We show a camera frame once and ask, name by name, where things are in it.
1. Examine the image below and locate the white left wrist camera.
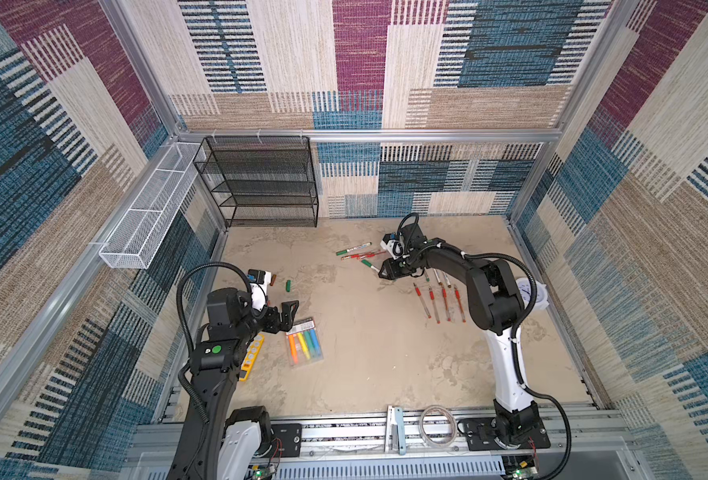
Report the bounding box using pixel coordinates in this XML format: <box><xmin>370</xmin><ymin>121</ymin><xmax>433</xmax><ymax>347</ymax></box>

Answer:
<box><xmin>247</xmin><ymin>269</ymin><xmax>272</xmax><ymax>311</ymax></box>

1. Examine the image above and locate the yellow calculator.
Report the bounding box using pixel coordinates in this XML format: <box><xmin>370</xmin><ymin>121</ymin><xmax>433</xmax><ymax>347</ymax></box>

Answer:
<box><xmin>239</xmin><ymin>334</ymin><xmax>265</xmax><ymax>382</ymax></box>

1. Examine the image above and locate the white wire mesh basket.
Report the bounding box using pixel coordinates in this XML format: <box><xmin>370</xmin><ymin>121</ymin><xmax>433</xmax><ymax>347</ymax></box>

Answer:
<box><xmin>99</xmin><ymin>142</ymin><xmax>199</xmax><ymax>270</ymax></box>

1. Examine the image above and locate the green marker top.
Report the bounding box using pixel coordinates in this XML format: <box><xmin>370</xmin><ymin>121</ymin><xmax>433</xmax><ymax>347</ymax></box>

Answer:
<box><xmin>336</xmin><ymin>242</ymin><xmax>372</xmax><ymax>256</ymax></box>

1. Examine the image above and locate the red gel pen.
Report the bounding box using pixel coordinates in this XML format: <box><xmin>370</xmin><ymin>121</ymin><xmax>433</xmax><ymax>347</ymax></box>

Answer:
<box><xmin>453</xmin><ymin>285</ymin><xmax>467</xmax><ymax>323</ymax></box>
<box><xmin>413</xmin><ymin>283</ymin><xmax>433</xmax><ymax>319</ymax></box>
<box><xmin>428</xmin><ymin>285</ymin><xmax>441</xmax><ymax>324</ymax></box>
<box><xmin>341</xmin><ymin>250</ymin><xmax>388</xmax><ymax>260</ymax></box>

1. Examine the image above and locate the metal bracket on rail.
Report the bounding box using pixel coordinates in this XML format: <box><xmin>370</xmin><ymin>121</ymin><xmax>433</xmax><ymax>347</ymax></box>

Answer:
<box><xmin>384</xmin><ymin>405</ymin><xmax>407</xmax><ymax>456</ymax></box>

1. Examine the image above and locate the highlighter pack in clear case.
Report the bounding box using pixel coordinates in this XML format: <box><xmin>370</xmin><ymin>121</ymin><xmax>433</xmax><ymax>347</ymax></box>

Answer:
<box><xmin>285</xmin><ymin>317</ymin><xmax>324</xmax><ymax>368</ymax></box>

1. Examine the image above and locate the coiled clear cable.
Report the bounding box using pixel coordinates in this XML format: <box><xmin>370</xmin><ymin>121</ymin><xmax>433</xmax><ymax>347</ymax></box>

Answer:
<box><xmin>418</xmin><ymin>405</ymin><xmax>460</xmax><ymax>448</ymax></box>

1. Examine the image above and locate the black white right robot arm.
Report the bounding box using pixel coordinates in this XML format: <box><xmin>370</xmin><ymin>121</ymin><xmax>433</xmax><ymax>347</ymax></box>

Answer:
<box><xmin>378</xmin><ymin>213</ymin><xmax>573</xmax><ymax>451</ymax></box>

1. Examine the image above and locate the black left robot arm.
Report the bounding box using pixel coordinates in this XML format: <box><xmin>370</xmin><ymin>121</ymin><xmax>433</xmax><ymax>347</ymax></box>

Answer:
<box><xmin>168</xmin><ymin>261</ymin><xmax>299</xmax><ymax>479</ymax></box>

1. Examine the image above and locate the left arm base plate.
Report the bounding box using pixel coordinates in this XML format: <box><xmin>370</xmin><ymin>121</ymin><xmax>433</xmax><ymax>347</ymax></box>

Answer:
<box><xmin>263</xmin><ymin>423</ymin><xmax>303</xmax><ymax>460</ymax></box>

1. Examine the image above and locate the black wire mesh shelf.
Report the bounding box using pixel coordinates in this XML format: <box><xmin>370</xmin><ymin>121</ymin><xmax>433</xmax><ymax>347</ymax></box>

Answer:
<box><xmin>194</xmin><ymin>136</ymin><xmax>320</xmax><ymax>227</ymax></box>

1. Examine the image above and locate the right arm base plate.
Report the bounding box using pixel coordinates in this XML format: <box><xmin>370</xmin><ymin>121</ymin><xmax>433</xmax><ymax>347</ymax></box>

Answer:
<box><xmin>457</xmin><ymin>417</ymin><xmax>552</xmax><ymax>452</ymax></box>

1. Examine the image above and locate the white alarm clock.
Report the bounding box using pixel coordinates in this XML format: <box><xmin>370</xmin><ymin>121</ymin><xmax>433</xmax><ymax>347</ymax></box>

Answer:
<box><xmin>517</xmin><ymin>277</ymin><xmax>550</xmax><ymax>311</ymax></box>

